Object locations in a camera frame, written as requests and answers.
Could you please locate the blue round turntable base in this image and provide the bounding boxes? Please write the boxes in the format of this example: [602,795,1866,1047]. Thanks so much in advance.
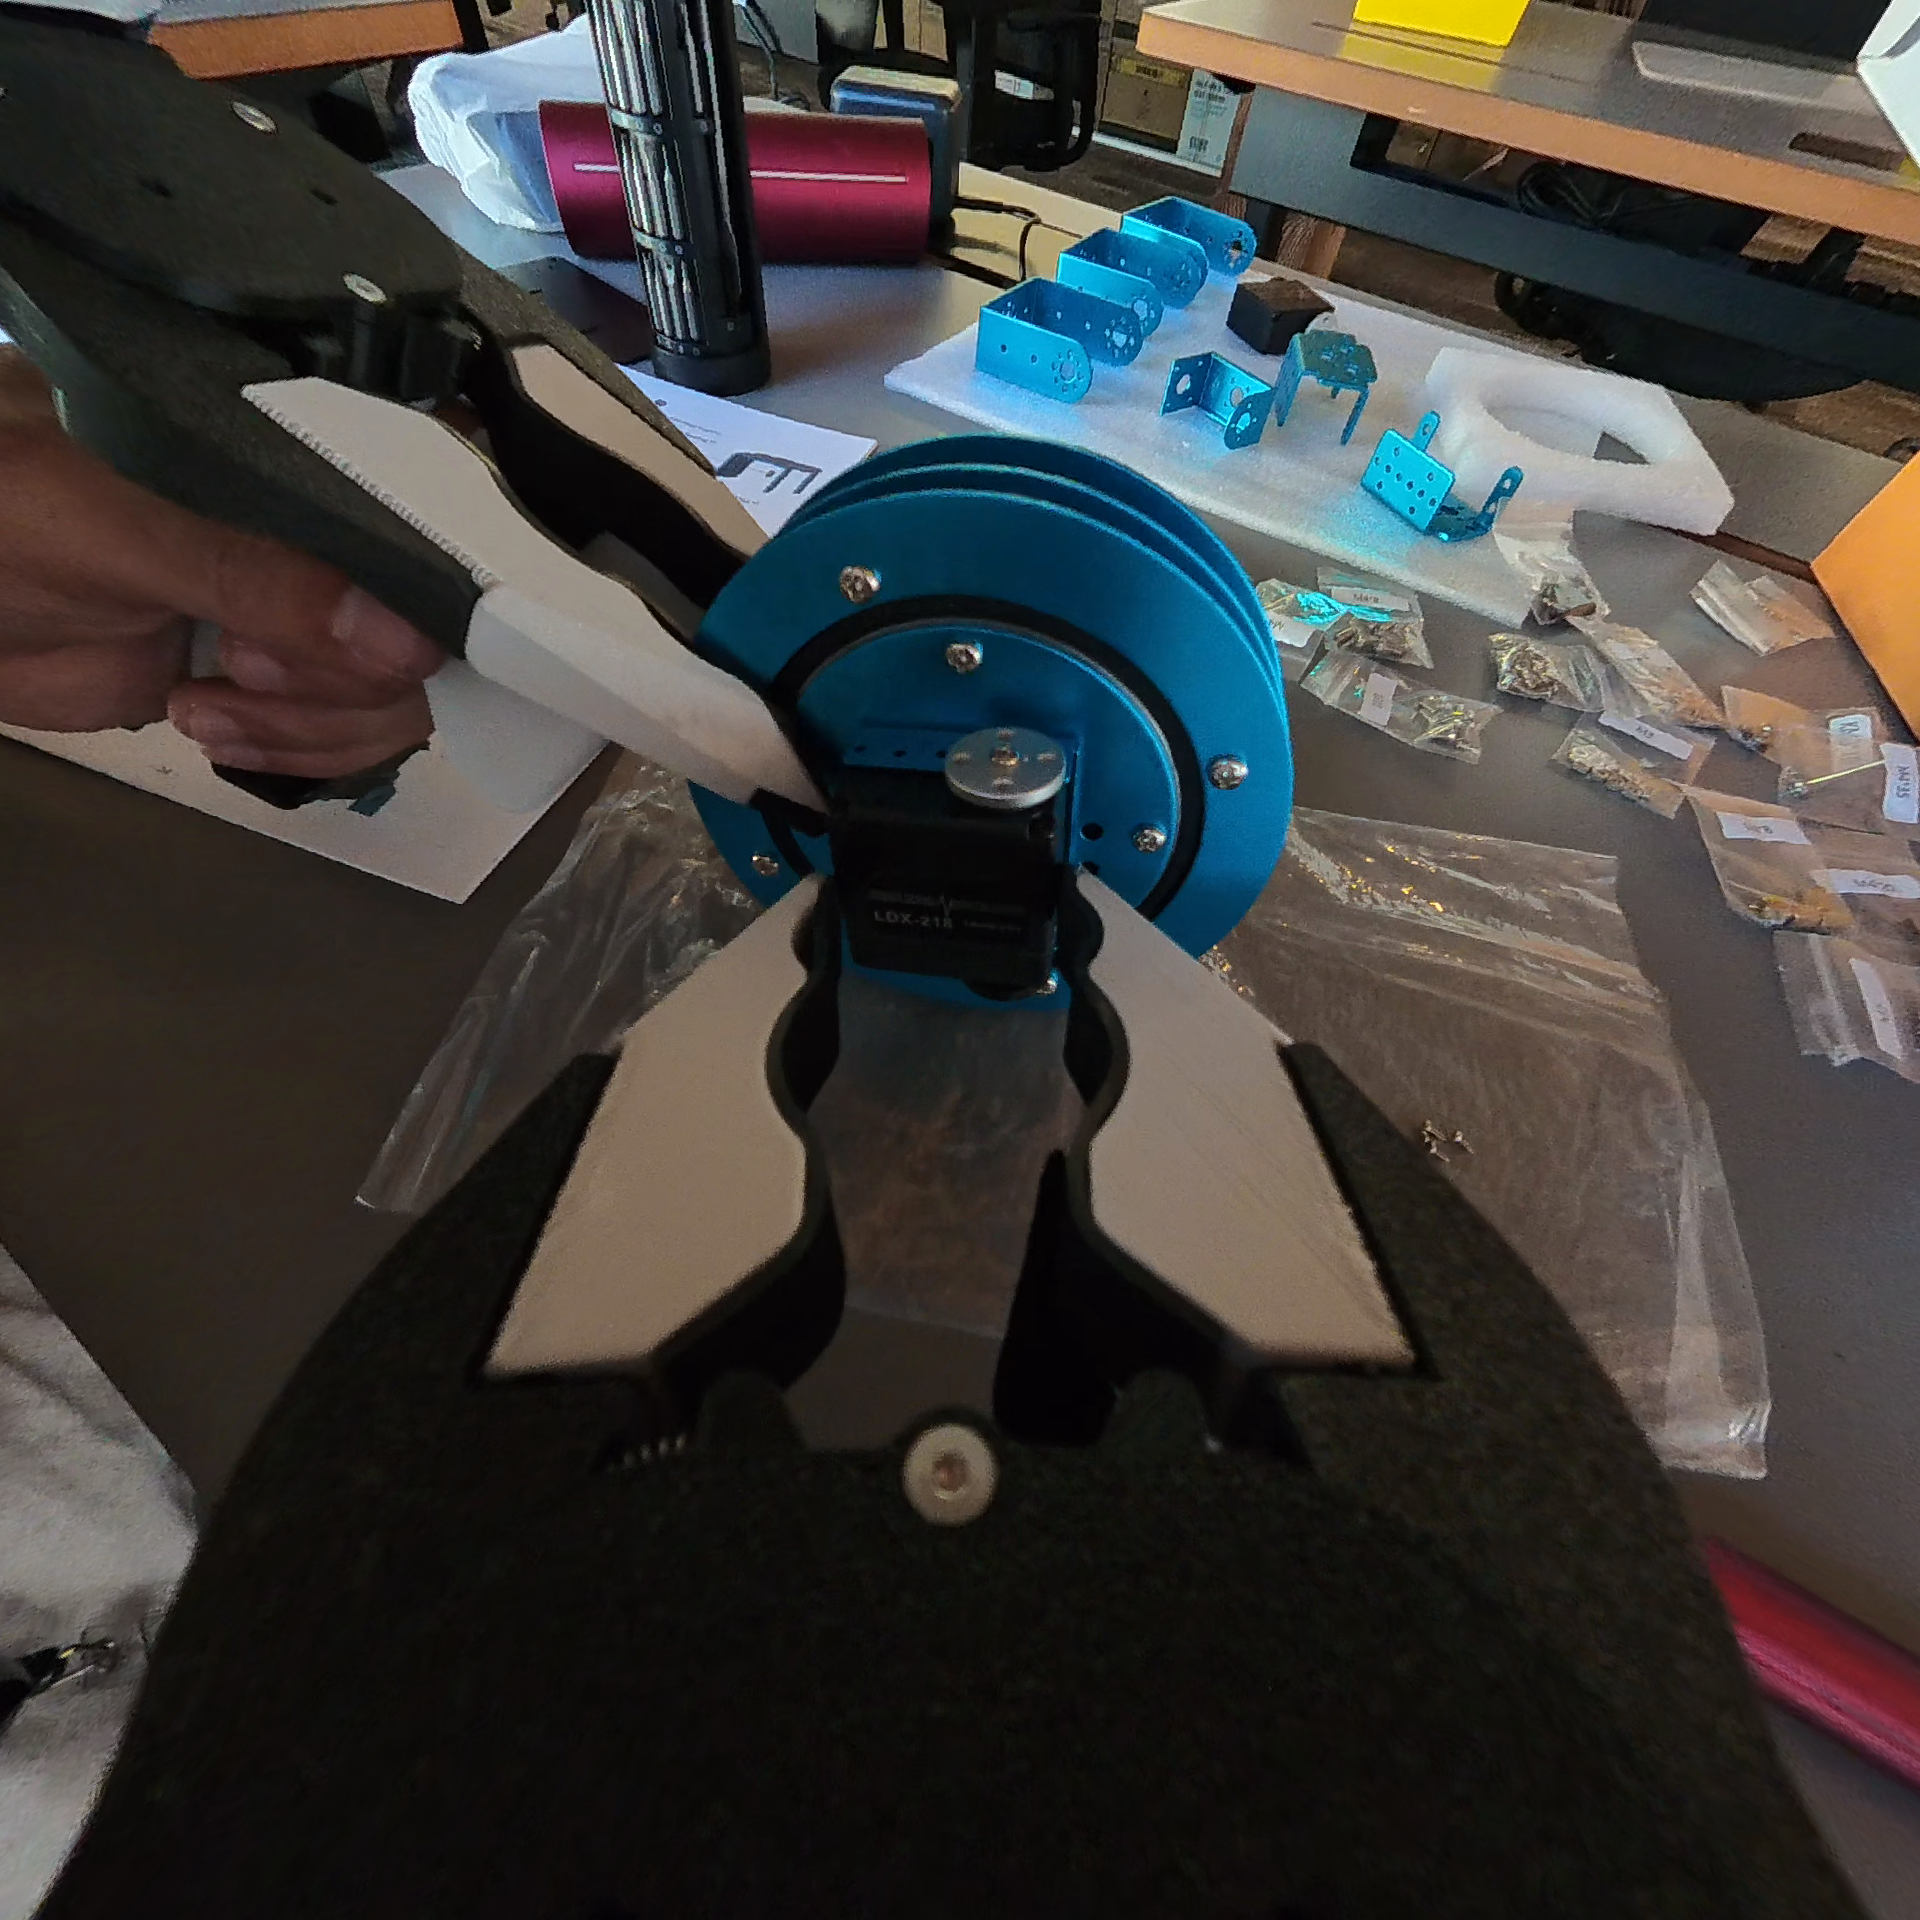
[686,436,1298,999]

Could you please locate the white foam sheet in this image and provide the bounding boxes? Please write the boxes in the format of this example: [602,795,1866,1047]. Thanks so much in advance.
[882,272,1579,629]

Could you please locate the black ribbed cylinder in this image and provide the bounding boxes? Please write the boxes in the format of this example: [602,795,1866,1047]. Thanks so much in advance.
[575,0,774,402]

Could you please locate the white foam ring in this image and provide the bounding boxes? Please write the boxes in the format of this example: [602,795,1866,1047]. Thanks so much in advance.
[1421,346,1737,534]

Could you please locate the wood-edged table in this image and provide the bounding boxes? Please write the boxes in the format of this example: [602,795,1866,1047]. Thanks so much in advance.
[1136,0,1920,252]
[147,0,466,83]

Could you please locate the person's left hand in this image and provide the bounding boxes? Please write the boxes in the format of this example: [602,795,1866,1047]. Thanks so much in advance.
[0,349,447,786]

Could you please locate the yellow box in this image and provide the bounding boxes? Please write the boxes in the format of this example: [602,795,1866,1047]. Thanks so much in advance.
[1342,0,1536,47]

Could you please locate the orange cardboard box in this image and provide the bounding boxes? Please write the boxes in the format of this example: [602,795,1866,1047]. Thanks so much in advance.
[1814,453,1920,669]

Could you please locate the black lanyard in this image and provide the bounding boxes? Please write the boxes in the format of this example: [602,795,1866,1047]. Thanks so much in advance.
[0,1624,129,1717]

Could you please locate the pink red rod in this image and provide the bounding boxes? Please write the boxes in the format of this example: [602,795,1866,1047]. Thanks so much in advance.
[1706,1533,1920,1790]

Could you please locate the grey desk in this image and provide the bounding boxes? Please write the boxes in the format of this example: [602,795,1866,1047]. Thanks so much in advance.
[0,151,1920,1920]

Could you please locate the small blue angled bracket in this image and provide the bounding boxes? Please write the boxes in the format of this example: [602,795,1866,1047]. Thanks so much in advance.
[1272,327,1389,453]
[1155,349,1274,461]

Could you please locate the dark power adapter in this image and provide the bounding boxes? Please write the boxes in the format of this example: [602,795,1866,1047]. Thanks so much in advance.
[830,57,970,245]

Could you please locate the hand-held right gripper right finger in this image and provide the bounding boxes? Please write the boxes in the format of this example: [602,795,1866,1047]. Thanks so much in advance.
[996,869,1421,1450]

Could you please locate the red metal cylinder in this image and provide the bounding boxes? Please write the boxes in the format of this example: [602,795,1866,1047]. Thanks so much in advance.
[536,104,970,270]

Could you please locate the blue perforated bracket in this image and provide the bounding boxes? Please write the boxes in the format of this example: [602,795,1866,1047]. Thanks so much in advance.
[1363,410,1524,550]

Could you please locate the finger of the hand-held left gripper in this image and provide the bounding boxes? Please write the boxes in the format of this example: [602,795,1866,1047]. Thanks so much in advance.
[482,346,774,617]
[245,378,835,819]

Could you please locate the white plastic bag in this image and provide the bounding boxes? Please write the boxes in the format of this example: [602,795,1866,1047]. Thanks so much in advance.
[412,39,602,235]

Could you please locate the white assembly booklet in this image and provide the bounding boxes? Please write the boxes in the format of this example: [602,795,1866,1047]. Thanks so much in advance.
[0,367,882,910]

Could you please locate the blue U-shaped bracket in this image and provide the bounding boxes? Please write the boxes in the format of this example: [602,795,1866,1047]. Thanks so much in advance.
[1122,193,1264,292]
[1050,228,1212,346]
[970,272,1155,410]

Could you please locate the black servo motor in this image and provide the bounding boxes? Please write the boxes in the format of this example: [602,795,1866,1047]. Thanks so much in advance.
[830,729,1087,999]

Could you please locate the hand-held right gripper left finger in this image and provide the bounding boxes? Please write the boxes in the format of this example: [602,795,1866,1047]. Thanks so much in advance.
[478,877,840,1450]

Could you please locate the person's white shirt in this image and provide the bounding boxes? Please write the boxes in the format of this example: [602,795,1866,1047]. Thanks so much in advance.
[0,1247,197,1920]

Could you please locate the group of small screw bags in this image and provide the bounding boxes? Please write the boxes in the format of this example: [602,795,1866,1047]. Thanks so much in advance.
[1254,520,1920,1087]

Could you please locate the small black block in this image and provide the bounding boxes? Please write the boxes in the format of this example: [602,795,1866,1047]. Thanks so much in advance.
[1224,272,1342,361]

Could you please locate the large clear plastic bag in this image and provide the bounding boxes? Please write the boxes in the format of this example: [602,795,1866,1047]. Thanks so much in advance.
[357,762,1777,1482]

